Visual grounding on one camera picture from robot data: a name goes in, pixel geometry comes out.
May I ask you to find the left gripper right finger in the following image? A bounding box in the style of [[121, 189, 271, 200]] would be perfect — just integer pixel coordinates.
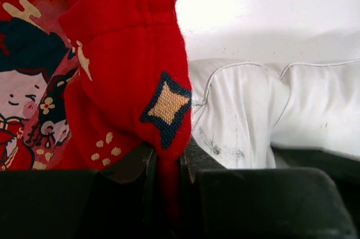
[[181, 140, 357, 238]]

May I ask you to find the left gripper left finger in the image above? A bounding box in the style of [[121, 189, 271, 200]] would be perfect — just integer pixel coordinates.
[[1, 144, 152, 238]]

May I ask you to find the white pillow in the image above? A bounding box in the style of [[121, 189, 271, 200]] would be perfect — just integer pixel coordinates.
[[189, 59, 359, 169]]

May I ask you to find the red cartoon print pillowcase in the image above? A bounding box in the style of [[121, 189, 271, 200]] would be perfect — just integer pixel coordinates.
[[1, 0, 191, 238]]

